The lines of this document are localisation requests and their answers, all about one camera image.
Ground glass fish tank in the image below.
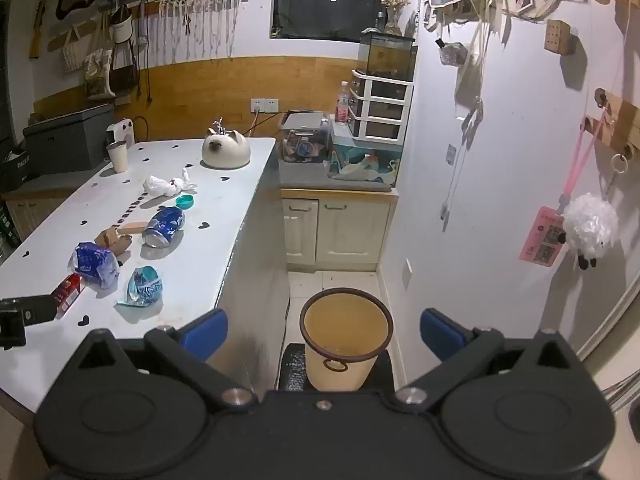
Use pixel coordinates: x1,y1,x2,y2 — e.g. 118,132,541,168
360,30,417,82

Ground white fluffy sheep toy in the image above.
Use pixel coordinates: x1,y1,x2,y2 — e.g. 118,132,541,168
557,192,620,269

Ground cream floor cabinet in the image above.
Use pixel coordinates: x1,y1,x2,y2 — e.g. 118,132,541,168
281,187,399,273
0,187,76,256

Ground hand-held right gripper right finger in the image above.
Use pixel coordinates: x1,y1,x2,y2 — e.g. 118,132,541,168
393,308,581,412

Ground dark window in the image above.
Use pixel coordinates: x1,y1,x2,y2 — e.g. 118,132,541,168
271,0,393,43

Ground beige waste bin brown rim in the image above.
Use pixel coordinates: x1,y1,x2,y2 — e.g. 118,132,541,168
300,287,393,392

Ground brown wooden wall ornament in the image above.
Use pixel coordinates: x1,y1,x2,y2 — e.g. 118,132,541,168
29,0,58,58

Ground wooden wall rack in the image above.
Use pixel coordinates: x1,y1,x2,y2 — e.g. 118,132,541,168
47,0,161,53

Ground blue plastic wrapper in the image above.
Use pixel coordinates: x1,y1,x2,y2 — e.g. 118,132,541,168
69,241,120,290

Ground grey counter mat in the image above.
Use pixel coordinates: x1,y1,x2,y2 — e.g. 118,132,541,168
277,157,399,193

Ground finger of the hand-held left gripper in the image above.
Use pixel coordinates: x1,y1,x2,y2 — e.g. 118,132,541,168
0,295,56,327

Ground black power cable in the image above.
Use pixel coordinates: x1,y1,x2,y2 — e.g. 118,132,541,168
242,107,311,138

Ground clear lidded storage box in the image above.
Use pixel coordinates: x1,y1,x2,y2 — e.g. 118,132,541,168
278,112,332,163

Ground white paper cup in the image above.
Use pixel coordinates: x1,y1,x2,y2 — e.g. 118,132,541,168
106,141,130,173

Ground pink card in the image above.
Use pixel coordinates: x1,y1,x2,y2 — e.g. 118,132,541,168
519,205,566,264

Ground blue drink can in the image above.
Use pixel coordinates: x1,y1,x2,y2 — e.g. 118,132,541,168
142,206,186,248

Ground dark sheer bag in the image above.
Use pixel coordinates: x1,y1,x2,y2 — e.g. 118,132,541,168
110,40,141,92

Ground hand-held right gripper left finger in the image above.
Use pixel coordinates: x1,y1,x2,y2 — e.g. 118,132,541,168
75,308,258,412

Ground crushed clear plastic bottle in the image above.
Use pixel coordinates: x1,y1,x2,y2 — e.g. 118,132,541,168
117,266,163,307

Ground black cardboard box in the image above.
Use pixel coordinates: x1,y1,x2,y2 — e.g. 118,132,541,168
0,147,31,192

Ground white cat shaped pot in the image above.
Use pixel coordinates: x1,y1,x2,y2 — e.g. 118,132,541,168
201,127,251,170

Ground brown cardboard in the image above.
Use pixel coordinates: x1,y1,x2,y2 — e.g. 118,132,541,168
95,227,132,256

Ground vase of dried flowers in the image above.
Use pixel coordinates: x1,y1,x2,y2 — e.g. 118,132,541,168
381,0,412,36

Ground beige mesh bag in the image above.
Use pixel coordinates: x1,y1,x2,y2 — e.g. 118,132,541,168
62,35,91,75

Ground black hanging cords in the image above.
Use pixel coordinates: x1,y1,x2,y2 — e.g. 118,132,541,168
137,0,154,106

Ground clear wall pouch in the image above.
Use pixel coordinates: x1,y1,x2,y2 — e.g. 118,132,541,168
439,39,468,67

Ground wooden wall hook board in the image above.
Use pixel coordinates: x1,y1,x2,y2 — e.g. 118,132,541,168
582,87,640,162

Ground red cigarette box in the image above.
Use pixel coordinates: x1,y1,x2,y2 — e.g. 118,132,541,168
50,274,83,319

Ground white macrame wall hanging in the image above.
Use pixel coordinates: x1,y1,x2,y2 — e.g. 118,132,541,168
160,0,251,58

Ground wooden block with holes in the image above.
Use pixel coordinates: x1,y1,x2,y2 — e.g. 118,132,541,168
545,19,574,56

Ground white plastic bag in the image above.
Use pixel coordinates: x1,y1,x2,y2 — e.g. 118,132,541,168
339,152,382,181

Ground printed canvas tote bag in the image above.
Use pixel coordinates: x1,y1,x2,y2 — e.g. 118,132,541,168
84,47,117,100

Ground white tissue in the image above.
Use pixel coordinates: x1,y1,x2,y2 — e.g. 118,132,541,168
144,167,197,196

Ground grey storage box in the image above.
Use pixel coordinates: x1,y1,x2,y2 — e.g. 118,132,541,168
23,104,117,176

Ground cream ribbon strips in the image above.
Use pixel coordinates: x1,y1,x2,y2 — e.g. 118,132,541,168
454,0,512,107

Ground pink lanyard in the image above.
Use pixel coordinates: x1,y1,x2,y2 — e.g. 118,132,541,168
561,104,612,202

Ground white drawer unit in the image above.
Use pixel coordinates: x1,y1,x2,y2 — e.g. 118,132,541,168
350,69,415,142

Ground white mini heater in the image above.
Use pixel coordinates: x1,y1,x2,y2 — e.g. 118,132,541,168
106,117,136,150

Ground white and black tote bag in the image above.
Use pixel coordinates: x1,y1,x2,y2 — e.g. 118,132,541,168
110,2,135,43

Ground teal printed box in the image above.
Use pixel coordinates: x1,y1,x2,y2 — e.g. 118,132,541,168
327,121,401,183

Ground red label water bottle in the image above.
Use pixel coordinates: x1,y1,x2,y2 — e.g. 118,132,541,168
335,81,351,126

